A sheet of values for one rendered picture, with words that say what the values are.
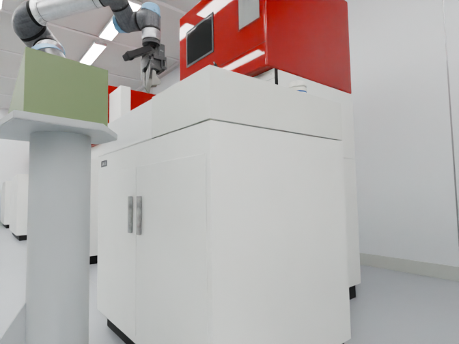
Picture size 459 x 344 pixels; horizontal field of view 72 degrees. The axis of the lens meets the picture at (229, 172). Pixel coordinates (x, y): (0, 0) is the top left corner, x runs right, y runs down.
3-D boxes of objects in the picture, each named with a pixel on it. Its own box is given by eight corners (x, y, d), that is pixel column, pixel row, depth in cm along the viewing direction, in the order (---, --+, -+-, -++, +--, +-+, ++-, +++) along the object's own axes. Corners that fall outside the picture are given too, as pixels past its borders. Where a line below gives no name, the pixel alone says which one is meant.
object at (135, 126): (121, 155, 159) (121, 128, 160) (175, 140, 116) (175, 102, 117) (102, 155, 153) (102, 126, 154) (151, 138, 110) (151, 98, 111)
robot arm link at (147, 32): (146, 24, 123) (138, 33, 130) (146, 36, 123) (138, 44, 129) (163, 31, 128) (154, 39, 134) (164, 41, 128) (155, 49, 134)
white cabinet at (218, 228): (204, 297, 191) (202, 162, 197) (352, 362, 116) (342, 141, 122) (93, 327, 151) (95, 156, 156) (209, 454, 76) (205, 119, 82)
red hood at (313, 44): (259, 119, 258) (258, 48, 263) (352, 94, 195) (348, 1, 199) (178, 104, 211) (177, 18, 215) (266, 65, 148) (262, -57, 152)
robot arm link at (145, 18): (145, 13, 134) (164, 9, 133) (145, 37, 134) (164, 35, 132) (136, 2, 127) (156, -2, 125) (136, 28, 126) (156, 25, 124)
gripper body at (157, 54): (167, 71, 128) (167, 41, 129) (147, 65, 122) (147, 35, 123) (158, 76, 134) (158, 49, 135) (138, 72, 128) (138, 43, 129)
